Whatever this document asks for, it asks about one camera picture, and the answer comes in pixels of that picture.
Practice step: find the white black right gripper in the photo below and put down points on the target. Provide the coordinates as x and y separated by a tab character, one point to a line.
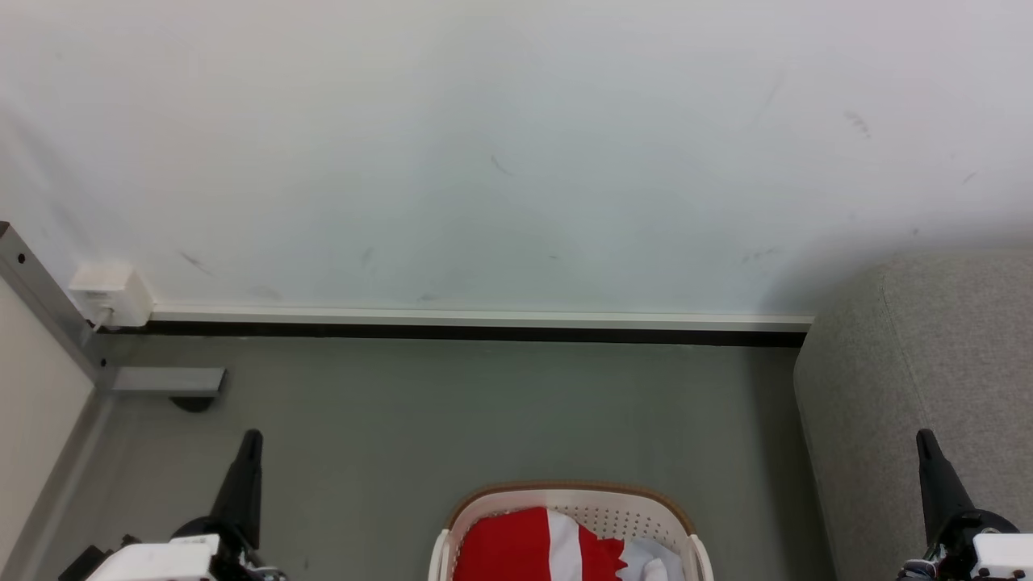
997	557

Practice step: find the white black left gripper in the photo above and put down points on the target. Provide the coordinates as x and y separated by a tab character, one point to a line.
161	558

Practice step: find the red and white cloth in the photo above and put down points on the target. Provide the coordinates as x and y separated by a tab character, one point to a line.
508	553

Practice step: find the grey fabric sofa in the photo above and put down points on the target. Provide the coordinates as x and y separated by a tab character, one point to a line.
928	403

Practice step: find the black round foot pad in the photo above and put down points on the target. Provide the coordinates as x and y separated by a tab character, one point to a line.
194	403

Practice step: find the beige partition panel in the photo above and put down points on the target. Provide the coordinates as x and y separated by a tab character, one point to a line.
36	403

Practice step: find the white and black baseboard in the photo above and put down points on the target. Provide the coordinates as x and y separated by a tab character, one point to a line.
484	324

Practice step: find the white perforated laundry basket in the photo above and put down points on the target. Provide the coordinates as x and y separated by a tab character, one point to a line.
597	508

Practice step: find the white wall socket box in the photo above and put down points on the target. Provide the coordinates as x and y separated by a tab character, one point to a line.
113	289

